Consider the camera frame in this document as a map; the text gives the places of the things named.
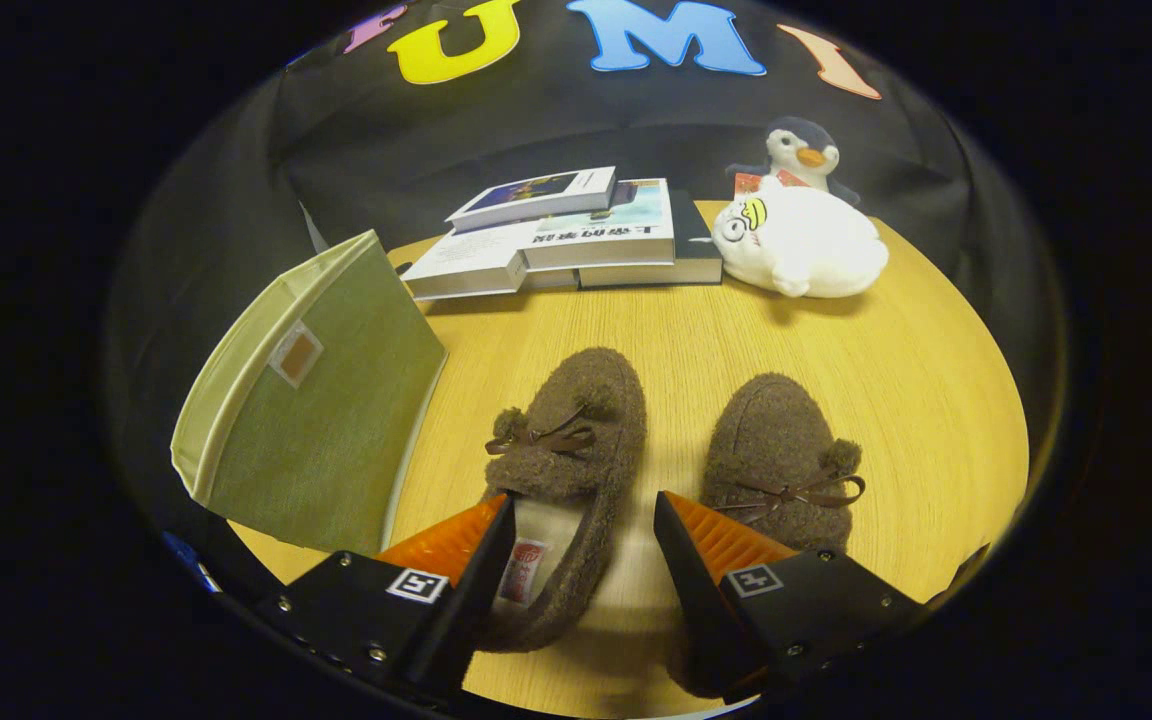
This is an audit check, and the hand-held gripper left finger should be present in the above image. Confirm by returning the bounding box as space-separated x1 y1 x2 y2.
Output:
256 492 518 701

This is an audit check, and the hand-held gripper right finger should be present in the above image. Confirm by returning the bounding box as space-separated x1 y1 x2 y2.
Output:
653 490 927 706

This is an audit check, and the brown fuzzy shoe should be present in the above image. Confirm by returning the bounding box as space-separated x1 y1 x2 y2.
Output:
476 347 648 653
664 373 867 701

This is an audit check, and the green fabric storage box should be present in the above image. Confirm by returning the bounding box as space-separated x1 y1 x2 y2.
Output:
171 230 448 557

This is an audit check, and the plain white book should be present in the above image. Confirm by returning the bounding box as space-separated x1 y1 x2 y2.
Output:
401 224 529 301

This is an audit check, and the black cover book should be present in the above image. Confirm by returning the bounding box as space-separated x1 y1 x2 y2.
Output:
579 190 724 289

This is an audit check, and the white seal plush toy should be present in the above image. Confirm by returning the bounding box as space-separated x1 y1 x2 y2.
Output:
711 176 889 299

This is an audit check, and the white teal cover book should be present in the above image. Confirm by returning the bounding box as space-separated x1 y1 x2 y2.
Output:
521 178 676 271

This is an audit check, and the small blue cover book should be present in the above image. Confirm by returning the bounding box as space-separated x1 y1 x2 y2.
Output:
446 167 618 233

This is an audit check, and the penguin plush toy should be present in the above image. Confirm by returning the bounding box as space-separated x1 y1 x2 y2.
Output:
726 116 862 208

